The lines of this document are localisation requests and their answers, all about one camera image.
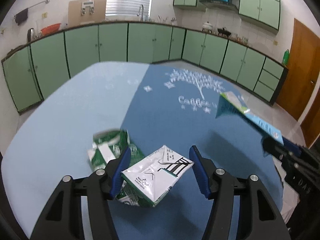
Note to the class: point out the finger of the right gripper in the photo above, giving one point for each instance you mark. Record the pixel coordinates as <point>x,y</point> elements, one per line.
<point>291,146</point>
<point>277,150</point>

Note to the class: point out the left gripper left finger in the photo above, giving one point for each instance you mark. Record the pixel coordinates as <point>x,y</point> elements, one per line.
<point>61,218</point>

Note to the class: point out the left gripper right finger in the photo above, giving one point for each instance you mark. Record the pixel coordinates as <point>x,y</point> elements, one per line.
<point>259,217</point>

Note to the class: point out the blue white milk carton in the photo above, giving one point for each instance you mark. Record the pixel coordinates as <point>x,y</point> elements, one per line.
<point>229,104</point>

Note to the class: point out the green white milk carton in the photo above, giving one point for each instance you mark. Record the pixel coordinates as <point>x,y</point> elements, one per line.
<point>149,178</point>

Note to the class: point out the green lower kitchen cabinets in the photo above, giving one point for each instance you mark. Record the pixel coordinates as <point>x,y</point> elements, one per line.
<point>36,69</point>

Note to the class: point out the steel kitchen faucet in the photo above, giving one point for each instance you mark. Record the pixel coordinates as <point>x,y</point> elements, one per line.
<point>140,13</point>

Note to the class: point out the brown wooden door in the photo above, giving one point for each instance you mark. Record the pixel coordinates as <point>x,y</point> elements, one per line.
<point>311,124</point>
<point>303,66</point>

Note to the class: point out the green bottle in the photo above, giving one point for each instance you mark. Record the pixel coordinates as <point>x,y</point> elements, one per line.
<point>286,57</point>

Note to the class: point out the two-tone blue table mat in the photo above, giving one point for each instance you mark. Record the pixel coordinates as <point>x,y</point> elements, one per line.
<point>142,99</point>

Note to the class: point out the black wok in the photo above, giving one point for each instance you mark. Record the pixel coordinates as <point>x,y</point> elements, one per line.
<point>223,31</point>

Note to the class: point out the white cooking pot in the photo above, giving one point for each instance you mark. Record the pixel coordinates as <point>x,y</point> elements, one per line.
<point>207,27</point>

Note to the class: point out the range hood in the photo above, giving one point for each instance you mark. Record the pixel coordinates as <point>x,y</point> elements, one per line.
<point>217,4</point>

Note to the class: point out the steel kettle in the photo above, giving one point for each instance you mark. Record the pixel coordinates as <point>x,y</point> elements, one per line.
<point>31,35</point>

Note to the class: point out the red plastic basin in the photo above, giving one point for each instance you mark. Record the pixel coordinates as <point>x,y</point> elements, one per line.
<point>50,29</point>

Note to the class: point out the dark hanging towel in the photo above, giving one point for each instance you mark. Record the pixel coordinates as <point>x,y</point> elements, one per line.
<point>21,17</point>

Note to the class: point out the brown cardboard box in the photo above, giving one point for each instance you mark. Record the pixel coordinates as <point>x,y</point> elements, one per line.
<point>82,12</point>

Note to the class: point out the wall towel bar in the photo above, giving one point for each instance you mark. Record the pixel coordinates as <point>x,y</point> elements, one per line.
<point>45,1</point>

